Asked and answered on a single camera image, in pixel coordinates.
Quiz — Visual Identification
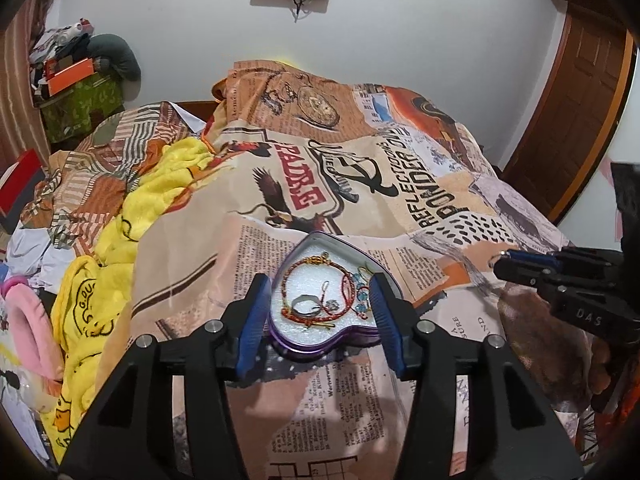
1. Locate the wide silver ring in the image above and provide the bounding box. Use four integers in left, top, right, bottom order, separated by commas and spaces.
291, 294, 321, 318

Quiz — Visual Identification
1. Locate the yellow plush blanket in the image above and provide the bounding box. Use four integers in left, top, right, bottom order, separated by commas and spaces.
50, 137, 216, 463

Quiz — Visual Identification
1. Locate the striped brown curtain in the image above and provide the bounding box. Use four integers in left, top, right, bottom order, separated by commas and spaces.
0, 0, 68, 171

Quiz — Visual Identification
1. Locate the striped patchwork blanket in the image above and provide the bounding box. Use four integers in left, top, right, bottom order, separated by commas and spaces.
20, 101, 206, 251

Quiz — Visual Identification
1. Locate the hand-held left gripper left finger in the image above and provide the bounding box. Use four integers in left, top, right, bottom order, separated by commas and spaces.
59, 273, 273, 480

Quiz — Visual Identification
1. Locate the orange box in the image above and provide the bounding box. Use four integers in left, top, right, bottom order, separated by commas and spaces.
42, 57, 96, 96

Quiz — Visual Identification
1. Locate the pink plush cloth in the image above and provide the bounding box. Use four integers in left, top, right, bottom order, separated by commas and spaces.
0, 275, 65, 382

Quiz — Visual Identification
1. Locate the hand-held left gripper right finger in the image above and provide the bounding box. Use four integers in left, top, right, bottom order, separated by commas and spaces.
367, 272, 586, 480

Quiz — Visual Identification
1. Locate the green patterned storage box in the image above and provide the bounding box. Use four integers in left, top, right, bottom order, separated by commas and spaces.
39, 72, 126, 143

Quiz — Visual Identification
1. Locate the pile of clothes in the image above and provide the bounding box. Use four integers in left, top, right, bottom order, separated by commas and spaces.
27, 19, 96, 78

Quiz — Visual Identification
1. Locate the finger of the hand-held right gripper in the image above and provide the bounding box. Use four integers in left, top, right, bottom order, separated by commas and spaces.
493, 261, 564, 307
502, 248, 624, 282

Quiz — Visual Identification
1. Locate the grey cushion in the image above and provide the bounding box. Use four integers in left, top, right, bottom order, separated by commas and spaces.
87, 34, 142, 82

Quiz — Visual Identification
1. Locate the brown wooden door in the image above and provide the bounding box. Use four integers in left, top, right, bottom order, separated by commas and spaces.
500, 2, 638, 226

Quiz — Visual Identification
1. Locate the white printed cloth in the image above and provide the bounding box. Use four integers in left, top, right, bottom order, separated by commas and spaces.
7, 220, 68, 291

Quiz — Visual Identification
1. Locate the purple heart-shaped tin box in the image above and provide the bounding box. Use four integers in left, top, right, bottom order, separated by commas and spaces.
267, 231, 403, 358

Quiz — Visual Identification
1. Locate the silver pendant necklace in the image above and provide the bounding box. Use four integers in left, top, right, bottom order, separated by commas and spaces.
320, 280, 342, 313

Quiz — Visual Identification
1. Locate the red box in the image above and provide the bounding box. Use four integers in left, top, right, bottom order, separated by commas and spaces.
0, 149, 46, 216

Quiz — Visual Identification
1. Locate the red beaded bracelet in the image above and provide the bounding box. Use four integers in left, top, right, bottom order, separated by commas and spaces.
279, 255, 373, 332

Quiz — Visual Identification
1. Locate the newspaper print blanket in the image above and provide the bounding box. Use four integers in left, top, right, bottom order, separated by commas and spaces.
100, 60, 571, 480

